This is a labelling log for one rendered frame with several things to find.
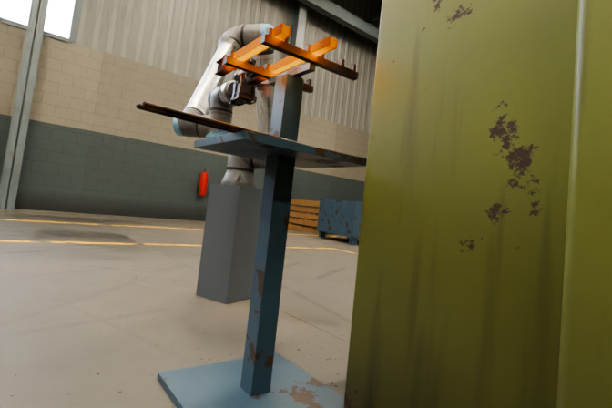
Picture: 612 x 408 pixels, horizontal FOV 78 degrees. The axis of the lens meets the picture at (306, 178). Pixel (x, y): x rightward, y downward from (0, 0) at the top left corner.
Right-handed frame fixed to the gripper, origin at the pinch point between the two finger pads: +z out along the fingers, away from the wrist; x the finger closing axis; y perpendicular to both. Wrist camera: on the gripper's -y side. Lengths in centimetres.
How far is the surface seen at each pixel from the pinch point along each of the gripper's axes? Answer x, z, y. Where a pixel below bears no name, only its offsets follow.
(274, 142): 11.4, 33.5, 27.6
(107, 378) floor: 32, -6, 94
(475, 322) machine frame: -9, 74, 58
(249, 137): 18.2, 33.7, 27.6
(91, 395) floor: 37, 2, 94
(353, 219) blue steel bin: -372, -352, 53
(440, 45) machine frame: -8, 63, 6
